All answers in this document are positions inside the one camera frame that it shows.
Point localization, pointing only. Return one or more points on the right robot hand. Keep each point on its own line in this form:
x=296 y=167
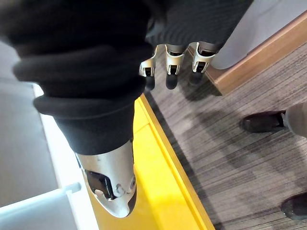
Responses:
x=79 y=72

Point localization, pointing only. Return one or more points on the white shelf upright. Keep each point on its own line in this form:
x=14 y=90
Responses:
x=62 y=163

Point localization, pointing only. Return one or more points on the yellow metal shelf board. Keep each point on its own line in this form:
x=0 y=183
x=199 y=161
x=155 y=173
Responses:
x=156 y=191

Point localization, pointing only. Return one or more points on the wooden plinth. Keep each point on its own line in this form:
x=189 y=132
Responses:
x=251 y=64

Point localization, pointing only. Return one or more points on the dark robot foot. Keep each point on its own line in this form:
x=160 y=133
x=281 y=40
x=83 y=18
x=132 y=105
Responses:
x=261 y=122
x=296 y=207

